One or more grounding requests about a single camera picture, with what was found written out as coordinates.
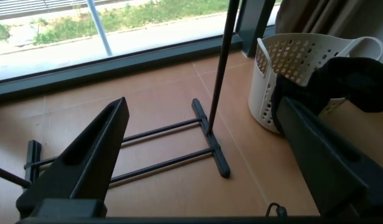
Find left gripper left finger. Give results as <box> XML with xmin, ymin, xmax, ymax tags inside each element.
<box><xmin>16</xmin><ymin>96</ymin><xmax>130</xmax><ymax>218</ymax></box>

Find black clothes rack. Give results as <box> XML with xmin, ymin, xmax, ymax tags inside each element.
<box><xmin>0</xmin><ymin>0</ymin><xmax>242</xmax><ymax>189</ymax></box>

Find window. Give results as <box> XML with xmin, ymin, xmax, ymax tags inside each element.
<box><xmin>0</xmin><ymin>0</ymin><xmax>282</xmax><ymax>105</ymax></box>

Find white laundry basket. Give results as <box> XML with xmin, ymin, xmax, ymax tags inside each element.
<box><xmin>248</xmin><ymin>32</ymin><xmax>383</xmax><ymax>135</ymax></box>

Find heap of clothes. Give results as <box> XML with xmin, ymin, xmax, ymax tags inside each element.
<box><xmin>271</xmin><ymin>57</ymin><xmax>383</xmax><ymax>133</ymax></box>

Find brown curtain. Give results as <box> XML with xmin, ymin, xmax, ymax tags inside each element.
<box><xmin>274</xmin><ymin>0</ymin><xmax>366</xmax><ymax>37</ymax></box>

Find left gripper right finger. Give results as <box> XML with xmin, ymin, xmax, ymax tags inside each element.
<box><xmin>276</xmin><ymin>95</ymin><xmax>383</xmax><ymax>218</ymax></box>

